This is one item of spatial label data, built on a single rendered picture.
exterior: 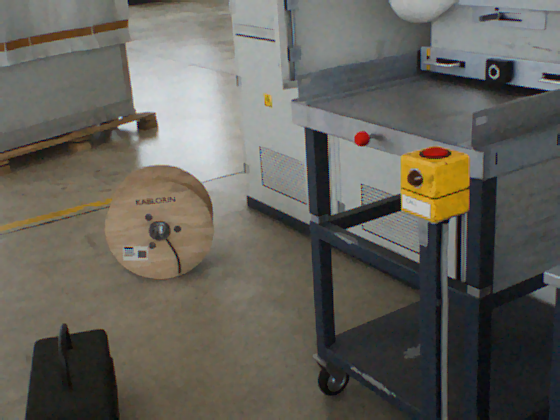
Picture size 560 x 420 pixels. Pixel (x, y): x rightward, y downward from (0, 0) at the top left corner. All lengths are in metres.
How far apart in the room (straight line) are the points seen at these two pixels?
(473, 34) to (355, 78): 0.30
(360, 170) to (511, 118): 1.37
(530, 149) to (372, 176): 1.31
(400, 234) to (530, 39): 1.10
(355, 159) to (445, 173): 1.64
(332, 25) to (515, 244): 0.83
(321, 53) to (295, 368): 0.93
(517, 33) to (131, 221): 1.61
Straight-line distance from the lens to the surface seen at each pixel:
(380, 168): 2.77
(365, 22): 2.20
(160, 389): 2.37
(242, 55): 3.41
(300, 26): 2.11
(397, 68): 2.08
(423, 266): 1.34
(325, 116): 1.82
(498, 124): 1.53
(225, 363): 2.45
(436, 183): 1.24
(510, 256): 1.65
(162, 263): 3.00
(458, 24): 2.03
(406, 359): 2.09
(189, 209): 2.92
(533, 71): 1.88
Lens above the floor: 1.28
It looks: 21 degrees down
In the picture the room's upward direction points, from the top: 4 degrees counter-clockwise
